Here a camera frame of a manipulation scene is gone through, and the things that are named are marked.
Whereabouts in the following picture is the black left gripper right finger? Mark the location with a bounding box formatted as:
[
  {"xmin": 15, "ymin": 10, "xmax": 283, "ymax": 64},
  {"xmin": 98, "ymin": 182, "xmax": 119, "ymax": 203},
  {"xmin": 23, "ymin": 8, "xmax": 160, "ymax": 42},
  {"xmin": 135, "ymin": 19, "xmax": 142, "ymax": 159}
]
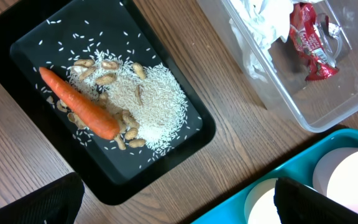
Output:
[{"xmin": 273, "ymin": 177, "xmax": 358, "ymax": 224}]

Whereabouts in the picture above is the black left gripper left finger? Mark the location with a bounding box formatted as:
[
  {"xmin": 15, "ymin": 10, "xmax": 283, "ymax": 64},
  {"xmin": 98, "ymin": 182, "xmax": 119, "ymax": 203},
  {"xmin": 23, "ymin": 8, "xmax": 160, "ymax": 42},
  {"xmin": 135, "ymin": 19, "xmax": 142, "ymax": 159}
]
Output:
[{"xmin": 0, "ymin": 172, "xmax": 85, "ymax": 224}]

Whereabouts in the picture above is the light green bowl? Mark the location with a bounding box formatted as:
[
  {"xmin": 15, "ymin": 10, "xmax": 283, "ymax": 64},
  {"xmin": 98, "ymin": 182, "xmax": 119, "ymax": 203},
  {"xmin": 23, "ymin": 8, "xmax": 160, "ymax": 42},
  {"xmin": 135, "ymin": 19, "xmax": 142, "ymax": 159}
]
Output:
[{"xmin": 244, "ymin": 177, "xmax": 318, "ymax": 224}]

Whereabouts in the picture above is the pink bowl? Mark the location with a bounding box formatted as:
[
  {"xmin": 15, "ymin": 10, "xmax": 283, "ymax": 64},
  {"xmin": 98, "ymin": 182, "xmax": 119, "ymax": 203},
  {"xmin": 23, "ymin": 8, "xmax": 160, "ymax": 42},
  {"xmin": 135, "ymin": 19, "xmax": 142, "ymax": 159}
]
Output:
[{"xmin": 313, "ymin": 147, "xmax": 358, "ymax": 213}]

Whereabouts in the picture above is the orange carrot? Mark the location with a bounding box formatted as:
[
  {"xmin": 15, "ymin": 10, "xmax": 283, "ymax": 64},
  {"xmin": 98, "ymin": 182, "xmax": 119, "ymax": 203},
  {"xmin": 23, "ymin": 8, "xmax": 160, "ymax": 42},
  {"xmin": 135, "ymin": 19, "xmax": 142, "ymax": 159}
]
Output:
[{"xmin": 39, "ymin": 67, "xmax": 120, "ymax": 140}]

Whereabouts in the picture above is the pile of peanuts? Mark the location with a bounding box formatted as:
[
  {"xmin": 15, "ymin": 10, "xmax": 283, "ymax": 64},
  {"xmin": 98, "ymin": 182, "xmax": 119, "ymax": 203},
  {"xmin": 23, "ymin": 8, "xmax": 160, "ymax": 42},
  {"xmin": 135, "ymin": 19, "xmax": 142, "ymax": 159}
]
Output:
[{"xmin": 45, "ymin": 58, "xmax": 147, "ymax": 151}]

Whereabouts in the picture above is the pile of white rice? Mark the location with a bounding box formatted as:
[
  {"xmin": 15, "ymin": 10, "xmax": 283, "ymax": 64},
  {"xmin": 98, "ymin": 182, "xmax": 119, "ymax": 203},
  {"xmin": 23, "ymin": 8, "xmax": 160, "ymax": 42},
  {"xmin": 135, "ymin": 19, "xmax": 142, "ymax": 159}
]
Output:
[{"xmin": 31, "ymin": 2, "xmax": 203, "ymax": 170}]

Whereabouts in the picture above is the clear plastic waste bin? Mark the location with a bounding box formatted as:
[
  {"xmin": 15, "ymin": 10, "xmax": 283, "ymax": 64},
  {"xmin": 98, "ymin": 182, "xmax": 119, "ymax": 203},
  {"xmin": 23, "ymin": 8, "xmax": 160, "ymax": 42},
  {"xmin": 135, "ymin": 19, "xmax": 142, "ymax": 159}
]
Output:
[{"xmin": 199, "ymin": 0, "xmax": 358, "ymax": 133}]

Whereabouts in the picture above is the teal serving tray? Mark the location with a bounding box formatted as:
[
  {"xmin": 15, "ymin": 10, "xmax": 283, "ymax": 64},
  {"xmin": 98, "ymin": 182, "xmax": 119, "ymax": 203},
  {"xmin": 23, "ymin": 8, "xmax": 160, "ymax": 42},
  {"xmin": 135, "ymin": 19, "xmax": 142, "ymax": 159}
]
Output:
[{"xmin": 194, "ymin": 128, "xmax": 358, "ymax": 224}]

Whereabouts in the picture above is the black rectangular tray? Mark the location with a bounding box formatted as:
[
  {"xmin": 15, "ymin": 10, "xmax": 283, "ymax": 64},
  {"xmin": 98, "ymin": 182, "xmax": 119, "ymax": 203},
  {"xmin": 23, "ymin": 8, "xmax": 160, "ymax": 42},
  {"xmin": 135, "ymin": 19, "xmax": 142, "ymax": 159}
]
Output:
[{"xmin": 0, "ymin": 1, "xmax": 216, "ymax": 205}]

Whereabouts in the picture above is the clear crumpled plastic wrapper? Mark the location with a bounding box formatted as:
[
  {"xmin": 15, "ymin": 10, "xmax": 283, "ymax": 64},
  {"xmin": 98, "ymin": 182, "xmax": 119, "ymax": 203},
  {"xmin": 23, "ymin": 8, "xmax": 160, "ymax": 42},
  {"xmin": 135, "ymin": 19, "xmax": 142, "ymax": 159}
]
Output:
[{"xmin": 314, "ymin": 13, "xmax": 349, "ymax": 67}]

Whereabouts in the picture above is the red snack wrapper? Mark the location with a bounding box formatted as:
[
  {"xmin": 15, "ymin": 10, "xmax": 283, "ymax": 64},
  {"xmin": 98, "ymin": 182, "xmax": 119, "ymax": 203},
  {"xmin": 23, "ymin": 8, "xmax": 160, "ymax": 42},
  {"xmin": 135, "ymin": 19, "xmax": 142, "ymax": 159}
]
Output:
[{"xmin": 289, "ymin": 2, "xmax": 339, "ymax": 81}]

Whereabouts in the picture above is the crumpled white tissue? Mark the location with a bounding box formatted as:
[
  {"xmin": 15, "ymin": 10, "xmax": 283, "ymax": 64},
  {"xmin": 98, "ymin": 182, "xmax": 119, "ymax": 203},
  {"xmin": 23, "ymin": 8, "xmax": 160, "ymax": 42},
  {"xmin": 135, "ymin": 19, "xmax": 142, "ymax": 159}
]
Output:
[{"xmin": 229, "ymin": 0, "xmax": 294, "ymax": 82}]

